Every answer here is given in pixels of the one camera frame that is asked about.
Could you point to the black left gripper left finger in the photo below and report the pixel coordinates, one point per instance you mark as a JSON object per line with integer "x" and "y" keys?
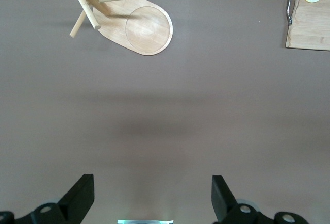
{"x": 74, "y": 203}

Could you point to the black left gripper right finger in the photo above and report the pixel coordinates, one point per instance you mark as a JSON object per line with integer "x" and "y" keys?
{"x": 227, "y": 203}

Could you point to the wooden cup rack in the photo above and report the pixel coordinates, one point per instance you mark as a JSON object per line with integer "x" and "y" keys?
{"x": 149, "y": 30}

